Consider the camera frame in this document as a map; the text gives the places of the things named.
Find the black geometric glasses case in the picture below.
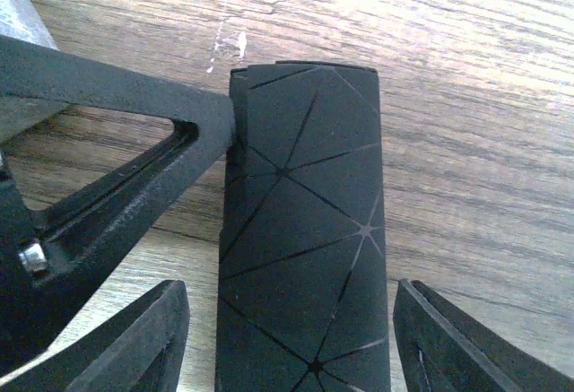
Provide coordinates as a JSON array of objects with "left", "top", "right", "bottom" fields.
[{"left": 215, "top": 62, "right": 391, "bottom": 391}]

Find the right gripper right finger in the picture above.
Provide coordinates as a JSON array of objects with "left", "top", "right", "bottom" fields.
[{"left": 393, "top": 279, "right": 573, "bottom": 391}]

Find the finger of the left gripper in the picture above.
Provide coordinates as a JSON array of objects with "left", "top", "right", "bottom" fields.
[{"left": 1, "top": 37, "right": 235, "bottom": 292}]

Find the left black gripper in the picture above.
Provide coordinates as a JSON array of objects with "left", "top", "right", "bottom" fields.
[{"left": 1, "top": 155, "right": 49, "bottom": 374}]

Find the grey glasses case green lining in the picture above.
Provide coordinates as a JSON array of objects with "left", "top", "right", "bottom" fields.
[{"left": 0, "top": 0, "right": 57, "bottom": 49}]

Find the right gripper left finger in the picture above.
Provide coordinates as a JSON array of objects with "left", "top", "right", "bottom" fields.
[{"left": 1, "top": 280, "right": 190, "bottom": 391}]

